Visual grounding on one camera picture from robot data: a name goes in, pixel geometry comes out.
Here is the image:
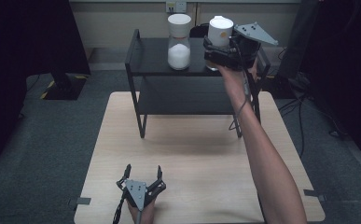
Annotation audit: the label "black chair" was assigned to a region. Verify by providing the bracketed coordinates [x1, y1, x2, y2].
[188, 23, 211, 39]

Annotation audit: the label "black two-tier shelf rack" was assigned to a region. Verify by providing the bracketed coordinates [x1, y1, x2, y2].
[124, 28, 271, 139]

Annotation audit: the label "left hand-held gripper cable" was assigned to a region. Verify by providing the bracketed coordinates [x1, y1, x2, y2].
[112, 191, 127, 224]

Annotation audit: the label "black floor cables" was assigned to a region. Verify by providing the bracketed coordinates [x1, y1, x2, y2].
[276, 46, 350, 159]

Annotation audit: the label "dark table edge tab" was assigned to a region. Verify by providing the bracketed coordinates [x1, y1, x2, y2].
[68, 196, 92, 208]
[303, 189, 327, 203]

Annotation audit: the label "person's left hand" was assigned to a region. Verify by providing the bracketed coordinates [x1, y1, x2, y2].
[127, 199, 156, 224]

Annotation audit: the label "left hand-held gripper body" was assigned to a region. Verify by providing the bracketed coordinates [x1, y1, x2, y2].
[116, 179, 167, 224]

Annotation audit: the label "white wall socket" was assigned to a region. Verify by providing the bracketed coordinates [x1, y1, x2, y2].
[165, 0, 187, 14]

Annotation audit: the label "dark curtain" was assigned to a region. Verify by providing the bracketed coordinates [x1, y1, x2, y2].
[302, 0, 361, 173]
[0, 0, 91, 169]

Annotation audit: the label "black stand base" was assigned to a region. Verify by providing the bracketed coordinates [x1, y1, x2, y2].
[39, 72, 88, 101]

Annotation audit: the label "glass jar with spout lid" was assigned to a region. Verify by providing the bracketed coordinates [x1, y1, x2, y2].
[205, 15, 235, 72]

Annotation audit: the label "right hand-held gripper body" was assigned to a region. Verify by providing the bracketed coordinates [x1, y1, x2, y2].
[228, 21, 279, 71]

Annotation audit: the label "grey upright stand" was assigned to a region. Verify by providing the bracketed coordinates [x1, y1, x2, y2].
[261, 0, 322, 99]

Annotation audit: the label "person's right hand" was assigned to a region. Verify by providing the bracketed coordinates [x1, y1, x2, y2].
[218, 59, 258, 106]

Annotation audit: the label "glass jar of white powder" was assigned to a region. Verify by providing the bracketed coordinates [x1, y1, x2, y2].
[167, 13, 192, 71]

